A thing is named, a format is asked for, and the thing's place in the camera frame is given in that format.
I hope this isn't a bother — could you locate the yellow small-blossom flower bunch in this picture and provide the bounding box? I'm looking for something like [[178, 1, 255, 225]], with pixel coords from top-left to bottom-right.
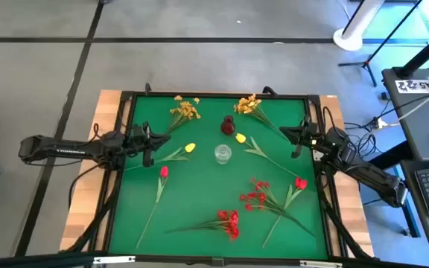
[[233, 93, 290, 141], [165, 95, 202, 135]]

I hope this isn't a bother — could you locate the red glass vase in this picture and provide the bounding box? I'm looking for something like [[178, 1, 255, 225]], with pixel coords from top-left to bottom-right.
[[220, 115, 236, 135]]

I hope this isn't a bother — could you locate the black slanted pole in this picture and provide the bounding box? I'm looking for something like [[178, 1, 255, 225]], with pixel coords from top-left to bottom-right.
[[392, 22, 429, 80]]

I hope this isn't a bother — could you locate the white paper label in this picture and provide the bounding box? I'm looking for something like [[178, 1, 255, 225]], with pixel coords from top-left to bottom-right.
[[395, 78, 429, 94]]

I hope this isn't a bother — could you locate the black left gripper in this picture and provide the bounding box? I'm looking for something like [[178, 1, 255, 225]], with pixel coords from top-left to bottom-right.
[[124, 121, 171, 168]]

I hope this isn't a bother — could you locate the black cable tangle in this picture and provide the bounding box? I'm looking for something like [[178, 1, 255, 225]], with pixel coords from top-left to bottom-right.
[[343, 121, 383, 157]]

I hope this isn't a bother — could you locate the black tripod stand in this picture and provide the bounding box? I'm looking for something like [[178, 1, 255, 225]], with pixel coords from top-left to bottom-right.
[[337, 0, 424, 87]]

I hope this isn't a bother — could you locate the white cable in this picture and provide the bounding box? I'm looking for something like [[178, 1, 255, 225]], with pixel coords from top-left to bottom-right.
[[385, 80, 429, 127]]

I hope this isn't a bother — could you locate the yellow tulip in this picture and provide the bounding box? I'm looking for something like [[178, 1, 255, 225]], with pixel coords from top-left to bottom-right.
[[124, 142, 197, 171], [235, 133, 299, 177]]

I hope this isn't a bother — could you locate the green table mat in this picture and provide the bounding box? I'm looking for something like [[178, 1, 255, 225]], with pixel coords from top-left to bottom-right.
[[108, 95, 329, 261]]

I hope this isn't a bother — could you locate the white power strip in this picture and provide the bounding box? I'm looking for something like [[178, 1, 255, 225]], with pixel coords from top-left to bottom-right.
[[372, 117, 390, 130]]

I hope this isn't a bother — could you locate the clear glass vase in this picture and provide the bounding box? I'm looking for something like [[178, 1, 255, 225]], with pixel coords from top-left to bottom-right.
[[214, 144, 233, 165]]

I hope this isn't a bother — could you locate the black camera mount beam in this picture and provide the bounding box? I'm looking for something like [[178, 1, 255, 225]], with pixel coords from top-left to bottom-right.
[[0, 252, 107, 268]]

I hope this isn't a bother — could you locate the white pillar with round base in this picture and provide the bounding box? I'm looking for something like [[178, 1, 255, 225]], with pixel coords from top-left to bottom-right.
[[332, 0, 386, 52]]

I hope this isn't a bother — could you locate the grey desk with label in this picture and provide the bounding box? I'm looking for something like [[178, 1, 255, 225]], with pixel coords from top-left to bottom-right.
[[381, 68, 429, 162]]

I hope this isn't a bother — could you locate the red tulip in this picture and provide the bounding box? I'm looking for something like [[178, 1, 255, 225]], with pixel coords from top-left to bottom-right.
[[135, 165, 170, 249], [261, 176, 308, 249]]

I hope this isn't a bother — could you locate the blue desk leg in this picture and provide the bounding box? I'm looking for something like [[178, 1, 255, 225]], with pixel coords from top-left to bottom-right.
[[393, 163, 422, 239]]

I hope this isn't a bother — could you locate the grey desk with keyboard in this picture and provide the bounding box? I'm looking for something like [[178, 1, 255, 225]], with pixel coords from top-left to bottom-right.
[[400, 159, 429, 253]]

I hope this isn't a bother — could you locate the silver metal bracket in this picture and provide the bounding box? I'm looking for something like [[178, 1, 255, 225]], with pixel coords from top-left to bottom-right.
[[93, 255, 136, 265], [299, 260, 344, 268]]

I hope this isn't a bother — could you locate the black metal table frame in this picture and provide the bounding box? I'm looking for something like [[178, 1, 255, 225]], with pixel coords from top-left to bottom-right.
[[63, 84, 374, 267]]

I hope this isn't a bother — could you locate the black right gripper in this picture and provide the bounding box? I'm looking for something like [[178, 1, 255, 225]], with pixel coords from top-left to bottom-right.
[[279, 115, 327, 159]]

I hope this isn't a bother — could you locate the red small-blossom flower bunch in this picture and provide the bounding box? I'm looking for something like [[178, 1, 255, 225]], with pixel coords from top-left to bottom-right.
[[239, 176, 316, 238], [165, 209, 241, 242]]

